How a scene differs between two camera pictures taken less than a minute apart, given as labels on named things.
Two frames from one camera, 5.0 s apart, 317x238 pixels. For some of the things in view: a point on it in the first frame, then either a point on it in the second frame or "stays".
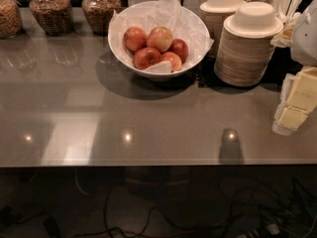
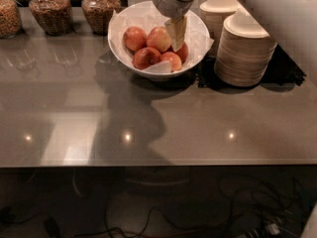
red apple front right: (173, 59) stays
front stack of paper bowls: (246, 50) stays
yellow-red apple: (159, 38) stays
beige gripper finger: (298, 98) -> (174, 1)
